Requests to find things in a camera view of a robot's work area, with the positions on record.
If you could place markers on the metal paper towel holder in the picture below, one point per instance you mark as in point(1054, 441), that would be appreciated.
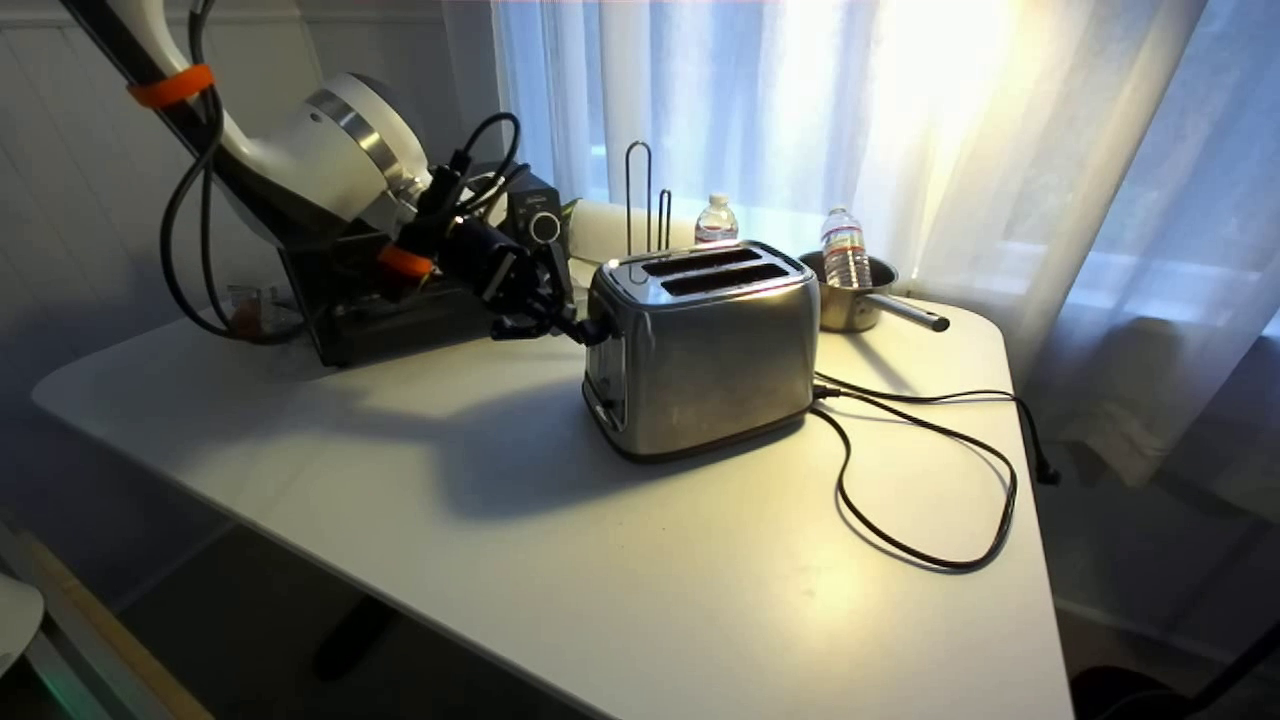
point(638, 201)

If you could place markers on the silver two-slot toaster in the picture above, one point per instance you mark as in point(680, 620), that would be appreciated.
point(721, 349)

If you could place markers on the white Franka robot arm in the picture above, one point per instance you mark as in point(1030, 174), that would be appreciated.
point(320, 145)

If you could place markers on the small clear glass jar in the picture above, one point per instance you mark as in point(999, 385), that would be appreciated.
point(249, 308)

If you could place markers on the small steel saucepan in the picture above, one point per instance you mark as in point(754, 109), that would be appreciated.
point(842, 315)

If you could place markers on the clear plastic water bottle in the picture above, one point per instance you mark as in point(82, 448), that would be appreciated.
point(718, 227)
point(845, 255)

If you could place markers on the black toaster oven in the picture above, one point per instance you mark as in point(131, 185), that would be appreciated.
point(403, 323)

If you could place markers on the white sheer curtain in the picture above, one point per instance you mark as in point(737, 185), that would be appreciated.
point(960, 162)

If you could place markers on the black table leg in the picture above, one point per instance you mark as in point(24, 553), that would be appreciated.
point(355, 642)

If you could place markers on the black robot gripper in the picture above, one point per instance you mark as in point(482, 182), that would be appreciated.
point(505, 275)

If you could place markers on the wooden furniture edge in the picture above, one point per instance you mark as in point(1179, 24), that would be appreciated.
point(95, 624)

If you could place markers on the black toaster lever knob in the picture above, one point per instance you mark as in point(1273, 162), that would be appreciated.
point(597, 329)

